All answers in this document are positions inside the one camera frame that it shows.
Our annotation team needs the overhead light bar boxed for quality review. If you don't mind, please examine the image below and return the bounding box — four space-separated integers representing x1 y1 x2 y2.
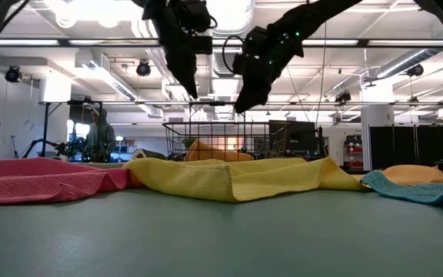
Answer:
0 38 443 48

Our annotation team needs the yellow microfiber towel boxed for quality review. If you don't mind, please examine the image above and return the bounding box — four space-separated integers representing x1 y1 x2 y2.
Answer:
123 156 365 204

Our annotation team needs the red storage cart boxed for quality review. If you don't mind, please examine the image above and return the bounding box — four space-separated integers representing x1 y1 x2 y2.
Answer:
343 134 364 170

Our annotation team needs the black room partition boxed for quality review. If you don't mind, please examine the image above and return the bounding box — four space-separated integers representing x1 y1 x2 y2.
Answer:
369 125 443 172

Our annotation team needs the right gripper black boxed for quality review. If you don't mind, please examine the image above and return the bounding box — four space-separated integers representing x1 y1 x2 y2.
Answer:
231 25 305 115

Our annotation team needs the pale green microfiber towel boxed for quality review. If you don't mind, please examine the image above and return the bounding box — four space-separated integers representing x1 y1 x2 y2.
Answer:
131 149 168 162

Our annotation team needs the orange microfiber towel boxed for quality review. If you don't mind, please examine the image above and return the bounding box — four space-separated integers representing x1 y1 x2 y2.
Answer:
185 140 254 162
354 164 443 186

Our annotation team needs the teal table mat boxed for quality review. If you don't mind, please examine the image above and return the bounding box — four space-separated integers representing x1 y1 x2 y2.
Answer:
0 172 443 277

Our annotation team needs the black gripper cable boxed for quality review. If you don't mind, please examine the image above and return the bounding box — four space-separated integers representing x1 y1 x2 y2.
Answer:
221 35 246 75

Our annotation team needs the pink microfiber towel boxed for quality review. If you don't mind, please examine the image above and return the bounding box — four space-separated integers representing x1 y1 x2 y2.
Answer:
0 156 142 207

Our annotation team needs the white column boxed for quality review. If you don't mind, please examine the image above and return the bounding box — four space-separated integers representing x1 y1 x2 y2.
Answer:
361 82 395 172

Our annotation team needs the blue storage shelf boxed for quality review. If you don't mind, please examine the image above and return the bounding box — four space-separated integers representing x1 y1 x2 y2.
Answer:
108 135 138 162

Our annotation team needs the black monitor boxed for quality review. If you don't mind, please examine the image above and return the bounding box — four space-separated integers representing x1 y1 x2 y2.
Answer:
268 120 318 153

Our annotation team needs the black workstation frame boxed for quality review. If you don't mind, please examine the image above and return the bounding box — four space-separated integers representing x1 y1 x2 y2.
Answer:
38 100 104 159

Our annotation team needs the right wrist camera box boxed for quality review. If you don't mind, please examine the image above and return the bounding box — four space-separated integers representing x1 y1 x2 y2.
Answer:
231 52 248 75

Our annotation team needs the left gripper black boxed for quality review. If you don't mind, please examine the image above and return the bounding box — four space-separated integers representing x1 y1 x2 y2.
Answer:
141 0 215 99

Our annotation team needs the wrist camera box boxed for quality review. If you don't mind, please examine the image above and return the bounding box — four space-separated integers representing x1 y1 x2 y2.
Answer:
231 52 248 75
189 34 215 55

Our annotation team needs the metal wire basket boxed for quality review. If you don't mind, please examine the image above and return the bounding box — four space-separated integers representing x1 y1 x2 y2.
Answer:
162 122 291 162

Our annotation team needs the person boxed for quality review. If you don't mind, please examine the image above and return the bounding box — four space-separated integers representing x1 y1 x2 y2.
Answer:
85 107 117 162

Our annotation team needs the teal microfiber towel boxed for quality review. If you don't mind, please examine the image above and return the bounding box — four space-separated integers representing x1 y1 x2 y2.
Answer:
359 169 443 207

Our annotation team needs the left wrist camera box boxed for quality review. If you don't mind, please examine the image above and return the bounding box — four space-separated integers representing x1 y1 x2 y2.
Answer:
189 34 215 55

